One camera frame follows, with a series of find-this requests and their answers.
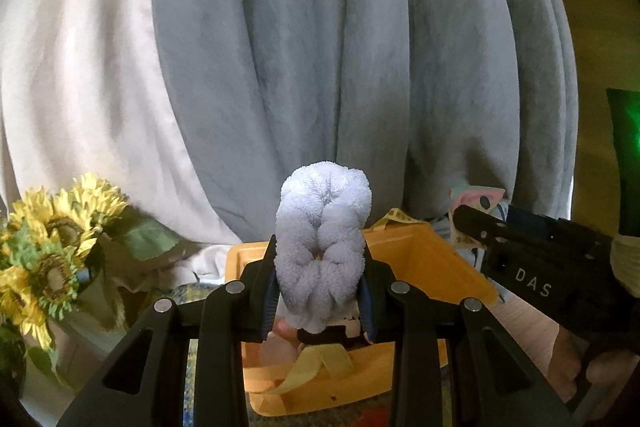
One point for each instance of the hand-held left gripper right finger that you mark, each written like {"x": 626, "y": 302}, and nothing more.
{"x": 366, "y": 307}

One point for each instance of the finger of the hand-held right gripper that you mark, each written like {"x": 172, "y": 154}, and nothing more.
{"x": 475, "y": 222}

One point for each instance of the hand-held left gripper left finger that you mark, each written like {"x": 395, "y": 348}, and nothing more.
{"x": 267, "y": 302}

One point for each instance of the small patterned pouch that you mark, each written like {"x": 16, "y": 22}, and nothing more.
{"x": 475, "y": 197}

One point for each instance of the pink makeup sponge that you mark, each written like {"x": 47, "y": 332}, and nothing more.
{"x": 284, "y": 332}

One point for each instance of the yellow plastic basket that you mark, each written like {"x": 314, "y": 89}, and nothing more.
{"x": 430, "y": 257}

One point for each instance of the white towel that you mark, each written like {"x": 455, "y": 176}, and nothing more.
{"x": 325, "y": 232}

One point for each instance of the person's right hand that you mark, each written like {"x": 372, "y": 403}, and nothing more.
{"x": 565, "y": 367}

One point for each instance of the grey vase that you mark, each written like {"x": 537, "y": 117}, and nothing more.
{"x": 102, "y": 297}

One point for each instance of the grey curtain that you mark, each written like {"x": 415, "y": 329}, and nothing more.
{"x": 350, "y": 57}

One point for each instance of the sunflower bouquet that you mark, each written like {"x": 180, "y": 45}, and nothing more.
{"x": 55, "y": 247}

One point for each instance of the wooden door panel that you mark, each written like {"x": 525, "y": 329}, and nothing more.
{"x": 595, "y": 32}

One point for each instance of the green leafy plant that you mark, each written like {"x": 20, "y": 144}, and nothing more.
{"x": 15, "y": 352}

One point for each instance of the pale pink curtain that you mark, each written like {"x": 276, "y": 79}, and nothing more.
{"x": 75, "y": 82}

